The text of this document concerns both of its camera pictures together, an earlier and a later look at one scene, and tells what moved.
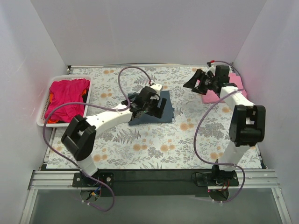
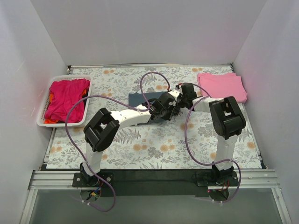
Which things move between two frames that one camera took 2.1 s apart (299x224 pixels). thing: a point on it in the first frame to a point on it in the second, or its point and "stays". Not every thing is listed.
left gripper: [160, 107] to [170, 111]
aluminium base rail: [248, 179] stays
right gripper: [200, 81] to [179, 102]
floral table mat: [199, 138] stays
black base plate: [153, 183] stays
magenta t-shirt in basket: [66, 92] stays
